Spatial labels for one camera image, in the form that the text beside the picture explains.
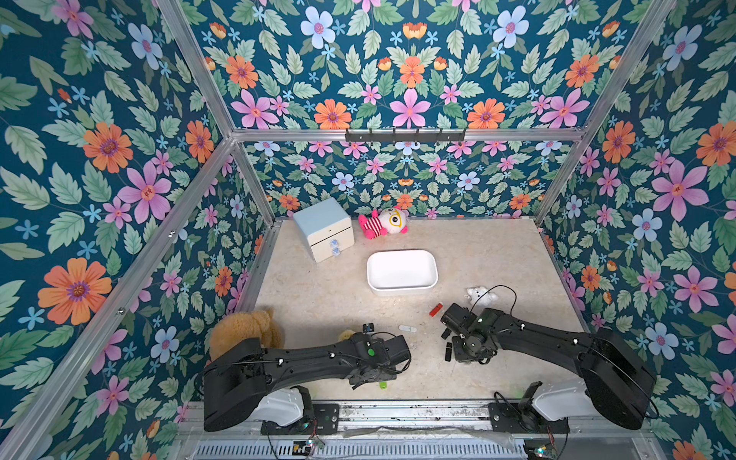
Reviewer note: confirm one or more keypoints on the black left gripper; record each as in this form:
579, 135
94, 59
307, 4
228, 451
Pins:
389, 374

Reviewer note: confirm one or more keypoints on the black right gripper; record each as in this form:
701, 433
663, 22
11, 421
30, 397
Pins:
454, 338

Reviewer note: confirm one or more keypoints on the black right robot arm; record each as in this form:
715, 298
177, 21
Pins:
619, 383

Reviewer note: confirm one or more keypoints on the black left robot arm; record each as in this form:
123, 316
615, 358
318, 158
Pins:
235, 383

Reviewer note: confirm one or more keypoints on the red rectangular usb drive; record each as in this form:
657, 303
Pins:
436, 310

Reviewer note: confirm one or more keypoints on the white storage box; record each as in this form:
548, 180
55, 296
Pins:
402, 272

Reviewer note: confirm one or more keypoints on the yellow plush chick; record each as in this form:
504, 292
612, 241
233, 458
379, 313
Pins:
346, 335

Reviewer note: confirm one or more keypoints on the small white plush toy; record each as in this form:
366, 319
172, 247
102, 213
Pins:
481, 297

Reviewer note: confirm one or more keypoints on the light blue mini drawer cabinet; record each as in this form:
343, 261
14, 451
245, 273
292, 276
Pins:
326, 229

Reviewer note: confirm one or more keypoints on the pink striped plush toy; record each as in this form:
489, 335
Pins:
390, 221

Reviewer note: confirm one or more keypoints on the brown teddy bear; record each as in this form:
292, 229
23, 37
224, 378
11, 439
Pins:
239, 326

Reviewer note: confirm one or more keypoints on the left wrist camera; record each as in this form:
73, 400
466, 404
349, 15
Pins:
368, 328

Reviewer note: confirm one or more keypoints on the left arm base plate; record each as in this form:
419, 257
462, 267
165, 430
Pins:
320, 419

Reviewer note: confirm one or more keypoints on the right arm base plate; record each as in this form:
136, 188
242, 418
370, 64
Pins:
507, 417

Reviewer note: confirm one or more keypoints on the black hook rail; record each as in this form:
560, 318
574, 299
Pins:
411, 136

